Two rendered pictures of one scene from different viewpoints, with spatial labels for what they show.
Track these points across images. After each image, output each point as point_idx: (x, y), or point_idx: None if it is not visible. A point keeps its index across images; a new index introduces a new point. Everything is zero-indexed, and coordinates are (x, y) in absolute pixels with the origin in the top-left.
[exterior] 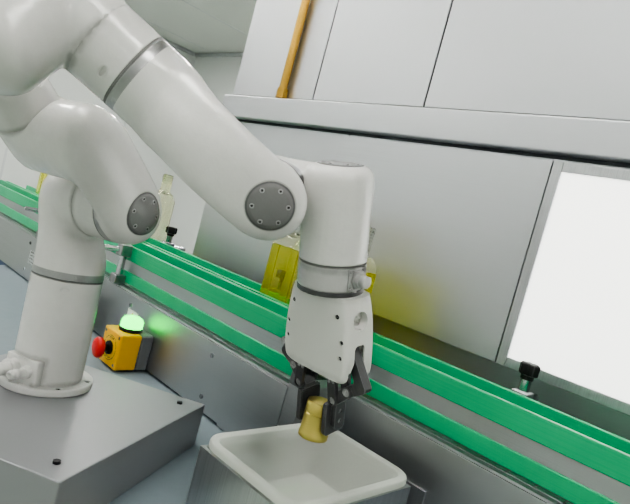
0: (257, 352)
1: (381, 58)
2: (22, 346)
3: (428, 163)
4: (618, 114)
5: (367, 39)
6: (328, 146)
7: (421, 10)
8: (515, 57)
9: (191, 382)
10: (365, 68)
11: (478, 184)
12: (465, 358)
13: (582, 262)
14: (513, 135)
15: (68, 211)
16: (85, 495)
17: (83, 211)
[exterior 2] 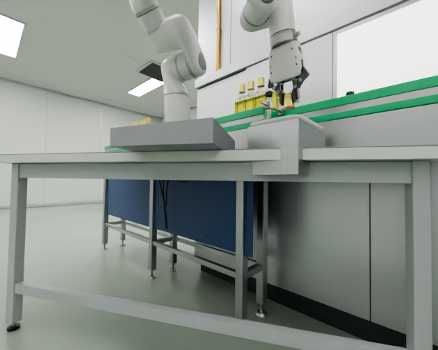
0: (245, 126)
1: (253, 38)
2: (168, 121)
3: None
4: (351, 8)
5: (246, 35)
6: (241, 76)
7: None
8: (305, 12)
9: None
10: (248, 44)
11: (306, 55)
12: None
13: (355, 57)
14: (313, 33)
15: (174, 67)
16: (217, 134)
17: (181, 63)
